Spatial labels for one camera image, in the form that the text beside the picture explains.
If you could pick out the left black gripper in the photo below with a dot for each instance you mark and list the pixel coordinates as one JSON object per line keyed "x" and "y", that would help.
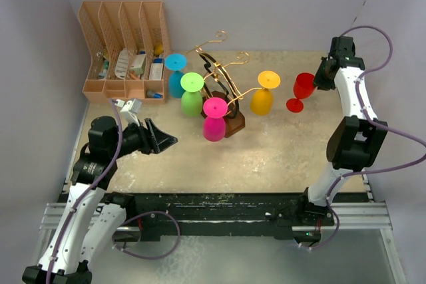
{"x": 152, "y": 139}

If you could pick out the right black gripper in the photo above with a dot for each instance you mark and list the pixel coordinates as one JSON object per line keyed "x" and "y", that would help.
{"x": 318, "y": 81}

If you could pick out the red wine glass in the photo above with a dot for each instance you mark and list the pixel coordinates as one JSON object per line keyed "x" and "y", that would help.
{"x": 302, "y": 89}

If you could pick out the pink wine glass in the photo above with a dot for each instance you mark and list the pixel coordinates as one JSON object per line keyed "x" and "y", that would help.
{"x": 214, "y": 126}

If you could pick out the yellow wine glass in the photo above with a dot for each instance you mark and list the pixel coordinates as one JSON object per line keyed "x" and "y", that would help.
{"x": 262, "y": 100}

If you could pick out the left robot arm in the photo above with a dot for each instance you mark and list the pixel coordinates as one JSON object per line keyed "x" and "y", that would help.
{"x": 91, "y": 216}

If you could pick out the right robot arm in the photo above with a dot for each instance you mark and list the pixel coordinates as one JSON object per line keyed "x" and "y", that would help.
{"x": 355, "y": 143}

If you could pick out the green wine glass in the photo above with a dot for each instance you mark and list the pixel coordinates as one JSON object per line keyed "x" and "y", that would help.
{"x": 191, "y": 101}

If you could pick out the blue wine glass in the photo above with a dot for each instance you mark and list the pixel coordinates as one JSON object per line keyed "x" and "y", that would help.
{"x": 175, "y": 63}

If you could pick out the gold and black glass rack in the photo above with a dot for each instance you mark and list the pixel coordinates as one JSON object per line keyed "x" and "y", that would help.
{"x": 218, "y": 83}

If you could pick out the grey and blue stamp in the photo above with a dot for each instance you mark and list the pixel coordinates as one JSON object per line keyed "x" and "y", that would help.
{"x": 154, "y": 95}

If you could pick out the white instruction card box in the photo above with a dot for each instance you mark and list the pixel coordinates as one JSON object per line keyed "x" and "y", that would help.
{"x": 156, "y": 69}

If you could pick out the green and white box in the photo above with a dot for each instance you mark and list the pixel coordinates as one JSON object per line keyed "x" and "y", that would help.
{"x": 138, "y": 65}

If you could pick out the yellow round item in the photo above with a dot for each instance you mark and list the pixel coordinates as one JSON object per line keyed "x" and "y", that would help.
{"x": 158, "y": 50}

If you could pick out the peach plastic desk organizer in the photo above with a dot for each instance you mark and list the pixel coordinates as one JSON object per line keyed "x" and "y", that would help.
{"x": 108, "y": 27}

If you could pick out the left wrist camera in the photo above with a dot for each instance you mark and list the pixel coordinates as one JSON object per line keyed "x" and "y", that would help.
{"x": 130, "y": 111}

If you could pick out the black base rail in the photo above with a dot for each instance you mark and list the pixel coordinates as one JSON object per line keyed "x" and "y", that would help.
{"x": 278, "y": 215}

